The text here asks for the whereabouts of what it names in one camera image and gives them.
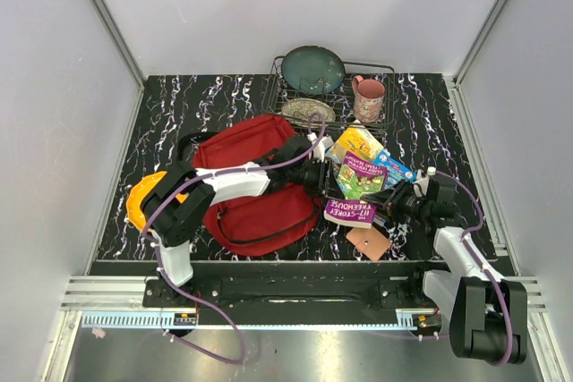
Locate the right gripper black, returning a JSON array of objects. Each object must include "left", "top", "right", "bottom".
[{"left": 361, "top": 178, "right": 432, "bottom": 224}]

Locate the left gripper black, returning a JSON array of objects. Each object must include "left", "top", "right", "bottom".
[{"left": 288, "top": 159, "right": 346, "bottom": 203}]

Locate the purple treehouse book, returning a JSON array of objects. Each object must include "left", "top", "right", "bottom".
[{"left": 324, "top": 151, "right": 388, "bottom": 229}]

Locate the blue paperback book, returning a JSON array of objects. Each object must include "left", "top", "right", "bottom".
[{"left": 373, "top": 150, "right": 415, "bottom": 187}]

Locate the yellow paperback book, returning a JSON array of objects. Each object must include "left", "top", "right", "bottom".
[{"left": 328, "top": 127, "right": 385, "bottom": 164}]

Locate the red backpack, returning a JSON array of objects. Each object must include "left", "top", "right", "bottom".
[{"left": 177, "top": 115, "right": 321, "bottom": 257}]

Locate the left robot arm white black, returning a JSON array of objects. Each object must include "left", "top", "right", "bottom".
[{"left": 139, "top": 133, "right": 333, "bottom": 307}]

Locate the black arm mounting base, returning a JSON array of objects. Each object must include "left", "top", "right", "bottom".
[{"left": 146, "top": 260, "right": 447, "bottom": 309}]

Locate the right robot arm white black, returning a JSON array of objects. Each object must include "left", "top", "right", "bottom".
[{"left": 362, "top": 168, "right": 528, "bottom": 366}]

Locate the patterned beige plate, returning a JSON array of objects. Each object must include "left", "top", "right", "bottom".
[{"left": 280, "top": 98, "right": 336, "bottom": 124}]

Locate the pink patterned mug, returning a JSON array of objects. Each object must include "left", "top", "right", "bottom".
[{"left": 352, "top": 75, "right": 386, "bottom": 123}]

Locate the teal ceramic plate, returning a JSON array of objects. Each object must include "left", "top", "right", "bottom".
[{"left": 280, "top": 46, "right": 346, "bottom": 96}]

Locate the orange perforated plate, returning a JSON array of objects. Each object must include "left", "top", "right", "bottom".
[{"left": 125, "top": 171, "right": 167, "bottom": 233}]

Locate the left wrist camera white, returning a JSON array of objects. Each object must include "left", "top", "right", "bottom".
[{"left": 307, "top": 132, "right": 334, "bottom": 162}]

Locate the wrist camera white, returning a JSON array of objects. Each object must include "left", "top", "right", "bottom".
[
  {"left": 413, "top": 166, "right": 436, "bottom": 197},
  {"left": 307, "top": 132, "right": 334, "bottom": 162}
]

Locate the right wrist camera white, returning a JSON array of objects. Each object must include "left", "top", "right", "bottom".
[{"left": 413, "top": 166, "right": 436, "bottom": 197}]

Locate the black wire dish rack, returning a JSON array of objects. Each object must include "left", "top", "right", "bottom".
[{"left": 262, "top": 47, "right": 398, "bottom": 132}]

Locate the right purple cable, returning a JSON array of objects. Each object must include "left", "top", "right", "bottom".
[{"left": 436, "top": 170, "right": 516, "bottom": 365}]

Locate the aluminium frame rail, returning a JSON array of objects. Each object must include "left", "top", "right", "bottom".
[{"left": 60, "top": 274, "right": 550, "bottom": 332}]

